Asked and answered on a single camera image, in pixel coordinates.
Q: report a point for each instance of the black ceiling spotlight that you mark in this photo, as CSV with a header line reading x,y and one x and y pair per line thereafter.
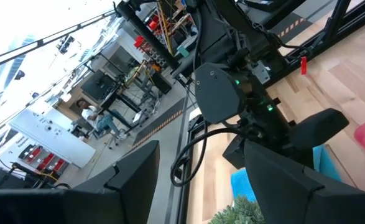
x,y
19,74
65,43

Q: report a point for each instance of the shelf with red bins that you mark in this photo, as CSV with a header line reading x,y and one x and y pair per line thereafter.
x,y
42,158

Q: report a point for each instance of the white table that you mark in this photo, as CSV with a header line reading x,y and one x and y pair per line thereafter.
x,y
54,140

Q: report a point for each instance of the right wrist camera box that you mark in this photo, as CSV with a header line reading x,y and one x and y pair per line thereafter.
x,y
219,93

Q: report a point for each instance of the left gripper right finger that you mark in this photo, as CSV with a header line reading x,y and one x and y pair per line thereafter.
x,y
294,199

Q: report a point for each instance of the black slanted post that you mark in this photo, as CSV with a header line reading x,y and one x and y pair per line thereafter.
x,y
148,31

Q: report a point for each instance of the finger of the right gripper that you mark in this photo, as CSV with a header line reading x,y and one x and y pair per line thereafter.
x,y
319,127
235,152

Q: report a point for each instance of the small green artificial plant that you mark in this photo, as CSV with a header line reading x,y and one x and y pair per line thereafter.
x,y
241,214

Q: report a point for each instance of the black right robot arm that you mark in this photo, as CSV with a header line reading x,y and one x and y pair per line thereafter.
x,y
219,31

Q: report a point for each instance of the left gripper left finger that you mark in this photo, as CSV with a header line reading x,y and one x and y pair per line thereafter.
x,y
76,205

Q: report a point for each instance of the small red tag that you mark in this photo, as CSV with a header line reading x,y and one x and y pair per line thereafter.
x,y
303,65

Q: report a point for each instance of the small teal box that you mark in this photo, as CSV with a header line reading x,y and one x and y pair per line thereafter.
x,y
183,51

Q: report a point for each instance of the black desk with monitor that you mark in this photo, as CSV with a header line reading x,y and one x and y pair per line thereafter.
x,y
101,87

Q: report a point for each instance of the person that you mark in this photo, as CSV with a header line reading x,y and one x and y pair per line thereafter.
x,y
92,115

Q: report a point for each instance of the blue microfiber towel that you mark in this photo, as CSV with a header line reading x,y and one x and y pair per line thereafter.
x,y
241,186

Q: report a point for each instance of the silver metal bracket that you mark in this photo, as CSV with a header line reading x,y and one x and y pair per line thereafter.
x,y
261,73

